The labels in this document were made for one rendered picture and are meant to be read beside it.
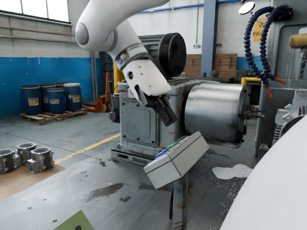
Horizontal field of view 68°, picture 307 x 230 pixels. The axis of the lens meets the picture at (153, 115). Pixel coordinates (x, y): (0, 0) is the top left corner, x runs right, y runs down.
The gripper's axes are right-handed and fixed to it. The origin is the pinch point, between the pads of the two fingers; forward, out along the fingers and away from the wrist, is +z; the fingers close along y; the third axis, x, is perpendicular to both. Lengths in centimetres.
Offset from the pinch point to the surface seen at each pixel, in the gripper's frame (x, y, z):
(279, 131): -12.5, 35.2, 21.8
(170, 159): -3.7, -13.4, 7.8
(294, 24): -34, 66, -8
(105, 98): 344, 369, -156
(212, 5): 48, 523, -202
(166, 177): -0.9, -13.6, 10.6
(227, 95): -4.9, 34.7, 2.8
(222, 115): -0.6, 30.9, 7.8
